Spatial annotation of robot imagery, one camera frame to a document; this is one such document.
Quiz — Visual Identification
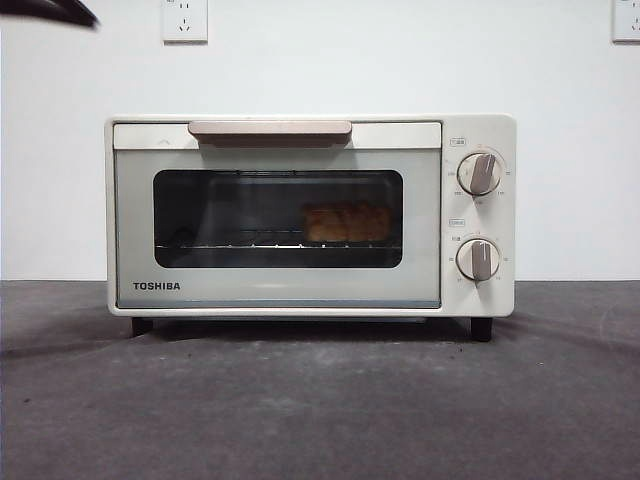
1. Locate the golden brown bread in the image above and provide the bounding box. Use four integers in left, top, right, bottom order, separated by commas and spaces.
301, 199, 394, 244

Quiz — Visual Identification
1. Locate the glass oven door with handle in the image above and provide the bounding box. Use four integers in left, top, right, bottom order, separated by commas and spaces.
112, 119, 444, 310

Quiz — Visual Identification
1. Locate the cream oven dial knob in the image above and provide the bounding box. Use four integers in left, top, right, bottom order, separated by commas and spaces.
456, 236, 503, 282
458, 151, 504, 197

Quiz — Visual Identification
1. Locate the cream Toshiba toaster oven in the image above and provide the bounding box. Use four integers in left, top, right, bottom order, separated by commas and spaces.
103, 113, 518, 343

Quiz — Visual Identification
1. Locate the metal wire oven rack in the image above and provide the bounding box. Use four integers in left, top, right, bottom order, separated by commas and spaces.
155, 228, 402, 251

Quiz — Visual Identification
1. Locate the white wall socket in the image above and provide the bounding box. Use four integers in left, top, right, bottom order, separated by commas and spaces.
611, 0, 640, 44
161, 0, 209, 44

